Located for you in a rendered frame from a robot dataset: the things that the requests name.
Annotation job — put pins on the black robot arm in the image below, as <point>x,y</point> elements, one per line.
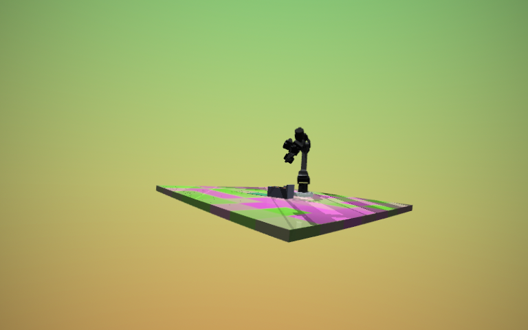
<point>303,174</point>

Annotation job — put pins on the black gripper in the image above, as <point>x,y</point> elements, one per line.
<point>289,157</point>

